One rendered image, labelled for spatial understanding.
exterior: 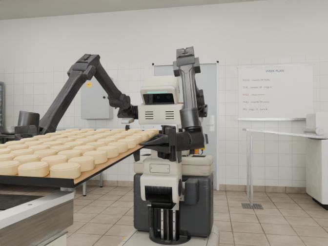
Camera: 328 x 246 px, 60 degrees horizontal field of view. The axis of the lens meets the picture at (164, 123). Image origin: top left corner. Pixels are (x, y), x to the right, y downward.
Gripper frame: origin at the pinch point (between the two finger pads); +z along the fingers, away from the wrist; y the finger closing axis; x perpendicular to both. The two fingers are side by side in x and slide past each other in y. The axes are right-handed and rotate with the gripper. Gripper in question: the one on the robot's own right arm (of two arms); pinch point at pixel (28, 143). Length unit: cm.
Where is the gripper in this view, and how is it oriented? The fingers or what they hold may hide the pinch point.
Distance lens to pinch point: 98.5
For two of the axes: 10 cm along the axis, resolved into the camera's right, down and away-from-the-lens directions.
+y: -0.2, -10.0, -0.7
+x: 8.7, -0.5, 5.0
